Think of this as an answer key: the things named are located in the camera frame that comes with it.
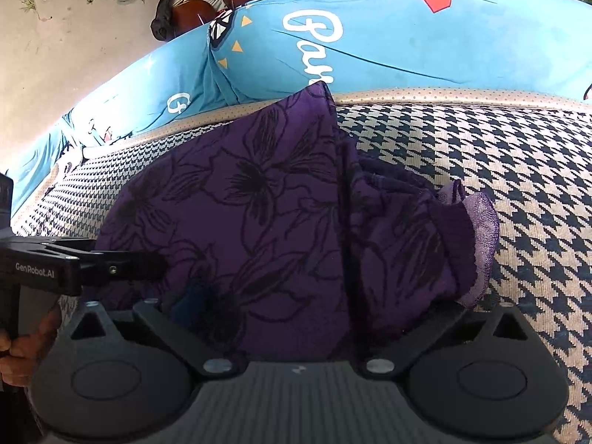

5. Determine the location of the blue cartoon print sofa backrest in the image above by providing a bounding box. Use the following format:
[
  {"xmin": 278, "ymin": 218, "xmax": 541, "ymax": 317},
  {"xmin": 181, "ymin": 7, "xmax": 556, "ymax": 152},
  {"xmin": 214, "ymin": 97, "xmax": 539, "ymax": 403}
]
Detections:
[{"xmin": 1, "ymin": 0, "xmax": 591, "ymax": 209}]

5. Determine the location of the purple floral red-lined garment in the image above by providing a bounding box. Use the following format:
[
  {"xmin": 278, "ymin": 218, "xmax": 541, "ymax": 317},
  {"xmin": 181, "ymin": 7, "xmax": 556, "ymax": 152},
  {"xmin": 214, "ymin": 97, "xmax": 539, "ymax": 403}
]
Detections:
[{"xmin": 83, "ymin": 83, "xmax": 500, "ymax": 361}]

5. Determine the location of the houndstooth sofa seat cover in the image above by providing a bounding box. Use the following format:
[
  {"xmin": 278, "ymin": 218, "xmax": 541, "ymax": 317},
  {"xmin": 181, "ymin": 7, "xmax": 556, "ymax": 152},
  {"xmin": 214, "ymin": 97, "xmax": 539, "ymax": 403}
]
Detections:
[{"xmin": 13, "ymin": 91, "xmax": 591, "ymax": 443}]

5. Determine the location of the person's left hand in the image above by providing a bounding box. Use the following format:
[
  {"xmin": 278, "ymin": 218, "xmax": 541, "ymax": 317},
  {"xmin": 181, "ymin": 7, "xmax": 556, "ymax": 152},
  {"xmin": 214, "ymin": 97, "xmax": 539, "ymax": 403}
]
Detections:
[{"xmin": 0, "ymin": 305, "xmax": 62, "ymax": 388}]

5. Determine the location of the brown wooden chair left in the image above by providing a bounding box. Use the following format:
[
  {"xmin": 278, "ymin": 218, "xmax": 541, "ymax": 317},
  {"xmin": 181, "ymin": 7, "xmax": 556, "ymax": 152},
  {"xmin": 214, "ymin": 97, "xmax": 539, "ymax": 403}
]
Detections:
[{"xmin": 172, "ymin": 0, "xmax": 218, "ymax": 36}]

